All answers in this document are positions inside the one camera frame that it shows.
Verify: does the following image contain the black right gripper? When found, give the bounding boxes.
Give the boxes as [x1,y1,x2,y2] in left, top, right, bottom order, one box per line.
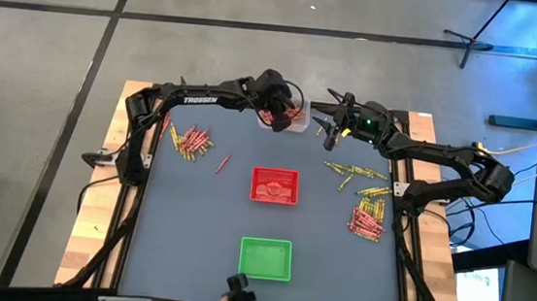
[309,86,397,156]

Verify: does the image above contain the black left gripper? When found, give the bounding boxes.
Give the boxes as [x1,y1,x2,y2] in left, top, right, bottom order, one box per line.
[248,67,304,135]

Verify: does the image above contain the scattered yellow crayons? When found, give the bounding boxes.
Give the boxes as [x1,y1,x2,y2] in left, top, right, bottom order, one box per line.
[57,80,482,301]

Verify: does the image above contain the pile of red crayons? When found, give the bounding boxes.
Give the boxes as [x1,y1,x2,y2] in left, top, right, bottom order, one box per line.
[348,218,384,239]

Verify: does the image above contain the clear plastic bin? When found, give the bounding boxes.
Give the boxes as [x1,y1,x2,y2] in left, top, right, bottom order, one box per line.
[255,90,314,135]

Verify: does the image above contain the red plastic basket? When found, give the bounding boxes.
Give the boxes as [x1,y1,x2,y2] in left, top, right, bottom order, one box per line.
[249,165,302,207]

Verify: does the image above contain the green plastic basket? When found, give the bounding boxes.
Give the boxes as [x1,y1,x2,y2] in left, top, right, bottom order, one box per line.
[236,235,296,284]

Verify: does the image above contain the black tripod stand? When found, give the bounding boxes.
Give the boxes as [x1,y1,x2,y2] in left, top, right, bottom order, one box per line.
[440,0,513,74]

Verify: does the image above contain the wooden table side board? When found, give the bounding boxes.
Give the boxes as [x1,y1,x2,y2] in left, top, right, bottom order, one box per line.
[389,110,480,301]
[54,74,168,293]

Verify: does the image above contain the black desk beam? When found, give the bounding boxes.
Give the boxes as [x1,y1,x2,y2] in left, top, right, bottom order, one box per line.
[450,232,533,280]

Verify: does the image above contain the white screen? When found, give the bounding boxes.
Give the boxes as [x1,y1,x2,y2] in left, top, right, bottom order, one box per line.
[453,263,506,301]

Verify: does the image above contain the black cable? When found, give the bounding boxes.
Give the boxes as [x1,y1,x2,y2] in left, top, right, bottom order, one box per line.
[76,171,124,219]
[280,78,308,121]

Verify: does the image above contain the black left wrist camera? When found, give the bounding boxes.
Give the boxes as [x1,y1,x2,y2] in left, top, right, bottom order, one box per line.
[254,68,292,100]

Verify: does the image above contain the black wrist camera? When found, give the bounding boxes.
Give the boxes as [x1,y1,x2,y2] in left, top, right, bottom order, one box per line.
[355,103,388,138]
[254,68,292,100]

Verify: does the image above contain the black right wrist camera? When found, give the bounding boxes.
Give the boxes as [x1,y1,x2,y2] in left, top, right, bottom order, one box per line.
[355,103,388,138]

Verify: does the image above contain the pale cable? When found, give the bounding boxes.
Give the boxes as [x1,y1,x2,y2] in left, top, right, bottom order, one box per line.
[477,120,537,161]

